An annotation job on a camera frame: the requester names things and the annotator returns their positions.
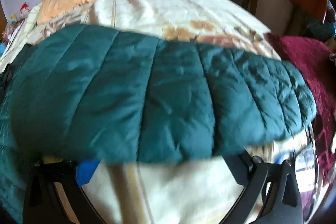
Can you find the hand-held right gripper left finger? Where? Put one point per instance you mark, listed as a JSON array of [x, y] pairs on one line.
[[88, 172]]

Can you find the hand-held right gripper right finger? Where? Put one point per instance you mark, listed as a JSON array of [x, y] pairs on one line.
[[242, 169]]

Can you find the dark green puffer jacket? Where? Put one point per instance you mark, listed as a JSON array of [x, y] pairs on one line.
[[157, 95]]

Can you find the maroon blanket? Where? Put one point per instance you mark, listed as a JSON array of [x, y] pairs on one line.
[[302, 61]]

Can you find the plush toy with red hat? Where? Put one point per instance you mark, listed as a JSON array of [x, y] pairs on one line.
[[23, 11]]

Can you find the cream floral bed sheet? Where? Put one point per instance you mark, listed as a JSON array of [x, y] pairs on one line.
[[170, 8]]

